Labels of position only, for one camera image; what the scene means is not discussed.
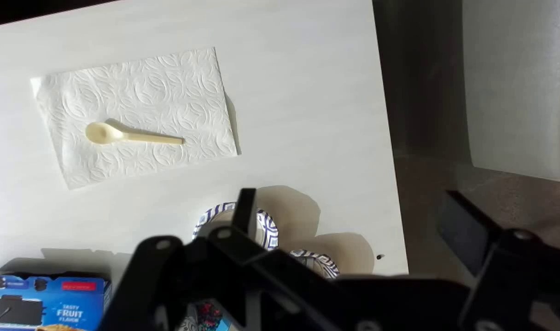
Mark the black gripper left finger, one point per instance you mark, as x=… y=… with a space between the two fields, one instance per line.
x=240 y=265

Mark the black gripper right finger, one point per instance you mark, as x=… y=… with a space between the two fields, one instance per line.
x=513 y=267

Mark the empty patterned bowl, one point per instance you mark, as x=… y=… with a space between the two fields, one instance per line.
x=317 y=261

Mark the patterned bowl with packet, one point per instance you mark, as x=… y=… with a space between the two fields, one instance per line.
x=266 y=235

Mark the white paper towel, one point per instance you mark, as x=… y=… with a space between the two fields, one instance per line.
x=177 y=94

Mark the cream plastic spoon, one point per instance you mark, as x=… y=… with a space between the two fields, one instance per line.
x=104 y=132

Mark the blue snack box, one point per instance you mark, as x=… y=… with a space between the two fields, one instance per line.
x=52 y=302

